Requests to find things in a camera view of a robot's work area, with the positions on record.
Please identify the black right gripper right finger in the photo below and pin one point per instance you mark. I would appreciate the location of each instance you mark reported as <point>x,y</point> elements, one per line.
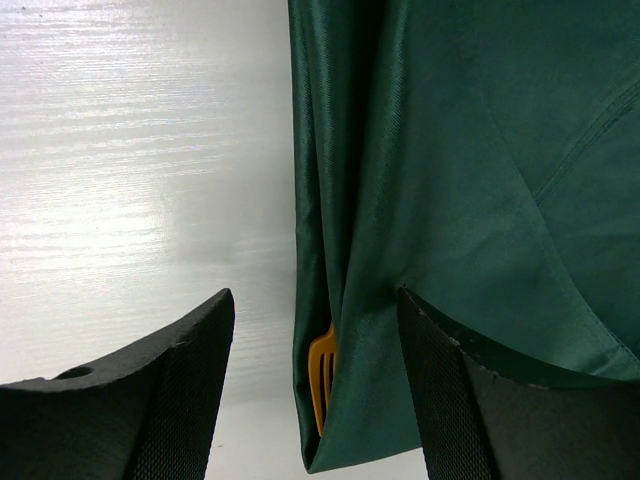
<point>486,411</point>

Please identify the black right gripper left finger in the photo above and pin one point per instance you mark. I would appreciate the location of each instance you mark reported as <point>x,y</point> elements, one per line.
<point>145,411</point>

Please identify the orange plastic fork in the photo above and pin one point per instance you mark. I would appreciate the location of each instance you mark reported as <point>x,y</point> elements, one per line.
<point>321,369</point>

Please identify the dark green cloth napkin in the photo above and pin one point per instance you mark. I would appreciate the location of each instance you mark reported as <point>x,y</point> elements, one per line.
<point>483,155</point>

